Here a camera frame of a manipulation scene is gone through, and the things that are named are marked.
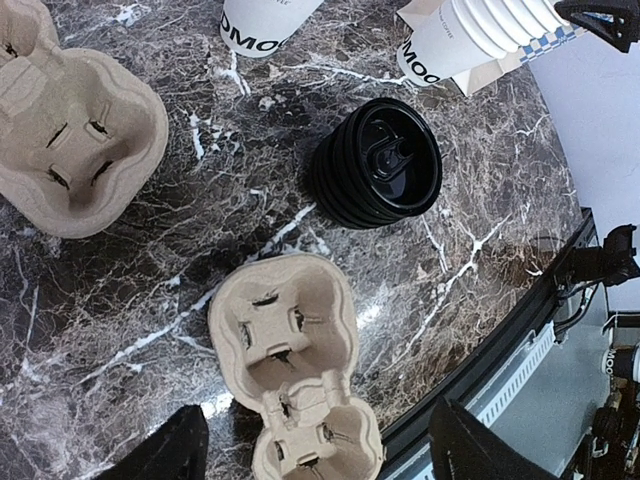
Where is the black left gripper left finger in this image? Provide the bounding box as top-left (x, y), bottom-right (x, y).
top-left (97, 405), bottom-right (209, 480)

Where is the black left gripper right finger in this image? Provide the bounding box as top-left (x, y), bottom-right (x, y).
top-left (428, 397), bottom-right (554, 480)

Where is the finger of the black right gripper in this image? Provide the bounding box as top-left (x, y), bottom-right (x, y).
top-left (554, 0), bottom-right (639, 53)

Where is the blue checkered paper bag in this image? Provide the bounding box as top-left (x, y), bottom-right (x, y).
top-left (394, 0), bottom-right (594, 98)

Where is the brown cardboard cup carrier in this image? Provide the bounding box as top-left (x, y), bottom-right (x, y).
top-left (208, 253), bottom-right (384, 479)
top-left (1, 1), bottom-right (169, 239)

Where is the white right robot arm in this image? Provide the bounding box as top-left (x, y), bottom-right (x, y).
top-left (554, 0), bottom-right (639, 292)

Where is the stack of white paper cups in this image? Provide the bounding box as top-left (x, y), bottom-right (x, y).
top-left (397, 1), bottom-right (570, 86)

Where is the stack of black lids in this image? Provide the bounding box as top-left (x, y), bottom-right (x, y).
top-left (307, 98), bottom-right (443, 230)

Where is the white cup holding straws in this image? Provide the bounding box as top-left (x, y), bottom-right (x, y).
top-left (220, 0), bottom-right (323, 58)

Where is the white slotted cable duct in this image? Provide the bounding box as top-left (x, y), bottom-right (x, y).
top-left (466, 322), bottom-right (556, 427)

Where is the black front rail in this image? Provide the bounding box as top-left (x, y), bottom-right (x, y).
top-left (380, 207), bottom-right (596, 477)

